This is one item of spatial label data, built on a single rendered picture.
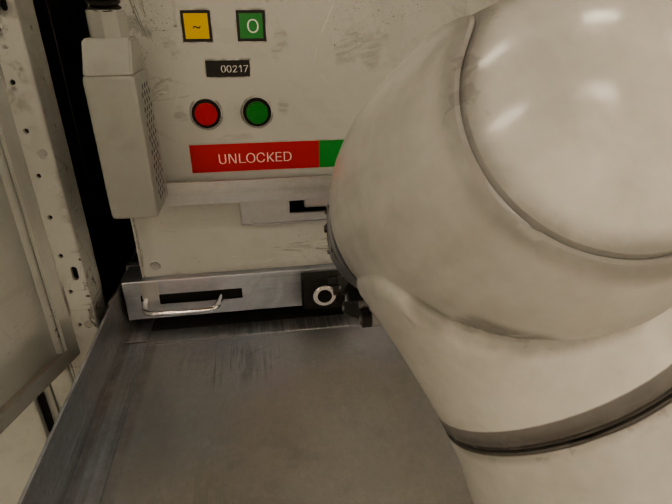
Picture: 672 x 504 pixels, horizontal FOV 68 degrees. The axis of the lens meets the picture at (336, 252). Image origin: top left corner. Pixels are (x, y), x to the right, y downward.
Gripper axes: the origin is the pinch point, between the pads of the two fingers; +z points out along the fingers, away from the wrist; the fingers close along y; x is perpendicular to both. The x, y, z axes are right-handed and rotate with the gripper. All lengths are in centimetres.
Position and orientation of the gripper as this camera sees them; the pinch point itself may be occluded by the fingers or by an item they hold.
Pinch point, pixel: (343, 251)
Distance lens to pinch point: 51.3
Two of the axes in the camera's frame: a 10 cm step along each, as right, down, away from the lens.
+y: 0.8, 10.0, -0.6
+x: 9.9, -0.7, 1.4
